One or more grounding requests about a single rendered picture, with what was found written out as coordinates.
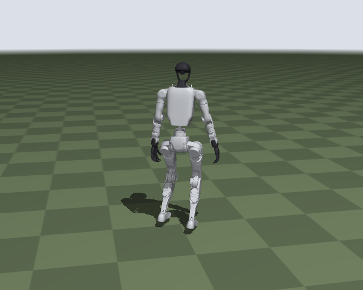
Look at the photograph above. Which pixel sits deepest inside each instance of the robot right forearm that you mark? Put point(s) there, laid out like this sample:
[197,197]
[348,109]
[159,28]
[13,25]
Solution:
[211,131]

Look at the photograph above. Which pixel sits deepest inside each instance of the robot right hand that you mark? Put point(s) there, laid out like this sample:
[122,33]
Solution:
[217,152]

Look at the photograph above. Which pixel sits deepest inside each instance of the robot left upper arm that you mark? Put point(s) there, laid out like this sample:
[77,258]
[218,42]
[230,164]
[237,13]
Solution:
[160,104]

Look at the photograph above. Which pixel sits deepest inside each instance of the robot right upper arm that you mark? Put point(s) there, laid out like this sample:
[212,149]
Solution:
[201,96]

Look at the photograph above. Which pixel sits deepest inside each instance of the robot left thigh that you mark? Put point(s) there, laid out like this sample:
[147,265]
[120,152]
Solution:
[170,160]

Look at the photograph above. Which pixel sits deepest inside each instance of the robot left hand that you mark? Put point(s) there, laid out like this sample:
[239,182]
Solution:
[154,151]

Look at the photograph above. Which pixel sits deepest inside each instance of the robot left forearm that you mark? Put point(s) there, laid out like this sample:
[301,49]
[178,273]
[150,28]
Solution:
[156,130]

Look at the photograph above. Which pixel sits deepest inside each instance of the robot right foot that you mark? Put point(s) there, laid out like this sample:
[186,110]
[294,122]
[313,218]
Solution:
[191,224]

